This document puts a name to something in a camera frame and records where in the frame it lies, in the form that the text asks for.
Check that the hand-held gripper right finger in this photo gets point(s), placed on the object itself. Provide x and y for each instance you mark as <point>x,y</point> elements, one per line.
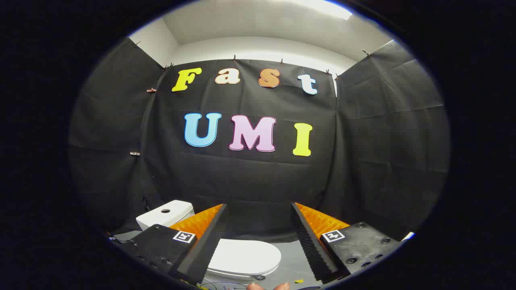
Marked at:
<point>312,249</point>

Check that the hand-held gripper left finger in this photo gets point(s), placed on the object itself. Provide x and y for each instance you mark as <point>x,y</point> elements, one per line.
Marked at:
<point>201,253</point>

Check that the white toilet lid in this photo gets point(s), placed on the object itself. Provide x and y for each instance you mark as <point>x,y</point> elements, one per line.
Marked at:
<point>246,255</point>

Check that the white toilet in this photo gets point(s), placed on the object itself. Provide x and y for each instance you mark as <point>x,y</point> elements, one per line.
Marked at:
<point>165,215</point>

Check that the black backdrop cloth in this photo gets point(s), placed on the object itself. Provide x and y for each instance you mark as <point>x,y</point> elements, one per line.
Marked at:
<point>250,181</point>

